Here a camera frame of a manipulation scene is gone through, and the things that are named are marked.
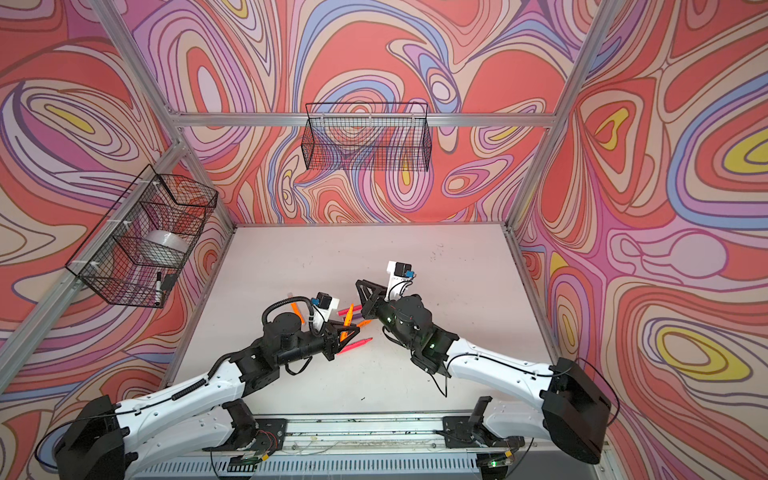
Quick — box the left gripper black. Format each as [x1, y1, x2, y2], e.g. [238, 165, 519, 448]
[273, 321, 360, 371]

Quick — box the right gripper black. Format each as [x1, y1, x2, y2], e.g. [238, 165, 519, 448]
[356, 279, 417, 350]

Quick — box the orange highlighter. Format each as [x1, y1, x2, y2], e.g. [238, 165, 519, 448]
[291, 302, 306, 325]
[340, 304, 354, 342]

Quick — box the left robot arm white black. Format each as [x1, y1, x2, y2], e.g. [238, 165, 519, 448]
[33, 293, 360, 479]

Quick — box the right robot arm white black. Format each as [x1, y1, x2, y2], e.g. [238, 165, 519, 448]
[355, 280, 612, 465]

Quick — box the pink marker lower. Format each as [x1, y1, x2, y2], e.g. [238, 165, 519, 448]
[339, 338, 372, 354]

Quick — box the pink marker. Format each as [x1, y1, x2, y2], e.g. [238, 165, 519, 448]
[338, 305, 362, 317]
[339, 338, 372, 354]

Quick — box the pink marker upper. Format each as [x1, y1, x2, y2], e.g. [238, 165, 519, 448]
[338, 305, 362, 317]

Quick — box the black marker in basket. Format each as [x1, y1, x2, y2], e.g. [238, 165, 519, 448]
[154, 271, 164, 307]

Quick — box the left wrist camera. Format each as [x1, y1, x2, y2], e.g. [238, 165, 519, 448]
[310, 292, 339, 333]

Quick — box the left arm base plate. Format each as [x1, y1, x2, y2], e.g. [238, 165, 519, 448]
[205, 399, 288, 454]

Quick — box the aluminium front rail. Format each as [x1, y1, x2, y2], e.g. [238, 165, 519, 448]
[131, 410, 607, 457]

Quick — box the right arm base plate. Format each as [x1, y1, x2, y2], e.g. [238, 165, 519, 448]
[434, 396, 525, 452]

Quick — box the black wire basket back wall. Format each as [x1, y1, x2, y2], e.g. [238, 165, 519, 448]
[301, 101, 432, 172]

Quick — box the black wire basket wall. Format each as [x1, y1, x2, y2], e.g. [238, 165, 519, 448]
[301, 101, 432, 172]
[66, 166, 218, 309]

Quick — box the black wire basket left wall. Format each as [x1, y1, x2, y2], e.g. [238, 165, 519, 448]
[66, 166, 218, 309]

